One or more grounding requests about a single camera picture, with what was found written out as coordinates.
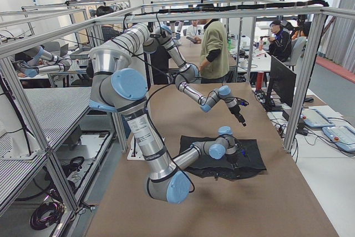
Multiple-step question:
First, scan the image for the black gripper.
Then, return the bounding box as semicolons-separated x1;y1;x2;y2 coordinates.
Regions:
226;152;239;169
227;102;246;127

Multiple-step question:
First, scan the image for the black printed t-shirt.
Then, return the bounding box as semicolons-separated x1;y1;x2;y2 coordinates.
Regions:
185;139;266;181

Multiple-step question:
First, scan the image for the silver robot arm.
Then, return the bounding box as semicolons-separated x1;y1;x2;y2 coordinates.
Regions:
143;24;247;126
89;23;245;204

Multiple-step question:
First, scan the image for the red thermos bottle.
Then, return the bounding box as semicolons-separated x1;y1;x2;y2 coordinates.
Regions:
255;72;264;90

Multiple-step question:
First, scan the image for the black computer monitor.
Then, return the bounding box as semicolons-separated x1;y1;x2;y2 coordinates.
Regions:
264;56;296;112

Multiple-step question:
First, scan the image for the blue grey teach pendant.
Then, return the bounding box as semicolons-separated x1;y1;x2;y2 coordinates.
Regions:
301;109;335;129

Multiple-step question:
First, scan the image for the seated person dark jacket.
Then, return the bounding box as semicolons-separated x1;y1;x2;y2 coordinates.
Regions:
267;20;292;62

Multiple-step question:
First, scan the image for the person in white shirt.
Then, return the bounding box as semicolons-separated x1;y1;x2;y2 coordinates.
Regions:
186;20;203;43

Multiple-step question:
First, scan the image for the person in black top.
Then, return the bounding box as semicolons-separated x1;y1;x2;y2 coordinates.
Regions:
150;47;170;85

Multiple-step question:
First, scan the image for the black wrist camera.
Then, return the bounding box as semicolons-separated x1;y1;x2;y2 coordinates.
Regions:
235;143;250;161

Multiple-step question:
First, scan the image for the aluminium frame striped table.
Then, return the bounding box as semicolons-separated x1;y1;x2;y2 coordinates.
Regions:
0;86;117;221

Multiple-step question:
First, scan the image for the aluminium cage frame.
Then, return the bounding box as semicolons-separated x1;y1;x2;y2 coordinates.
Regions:
1;0;354;204

